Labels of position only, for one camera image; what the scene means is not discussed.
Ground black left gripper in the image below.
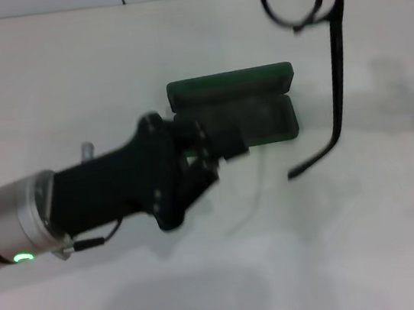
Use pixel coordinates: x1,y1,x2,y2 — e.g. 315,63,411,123
44,99,260,247

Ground green glasses case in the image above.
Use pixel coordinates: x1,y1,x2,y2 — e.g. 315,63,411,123
164,60,303,159

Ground black thin-frame glasses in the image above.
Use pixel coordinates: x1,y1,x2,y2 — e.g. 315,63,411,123
260,0,371,182

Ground silver connector plug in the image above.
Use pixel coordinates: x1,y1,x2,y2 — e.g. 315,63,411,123
79,140,97,162

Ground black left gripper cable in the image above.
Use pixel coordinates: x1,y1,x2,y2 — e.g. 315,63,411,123
53,217,128,260

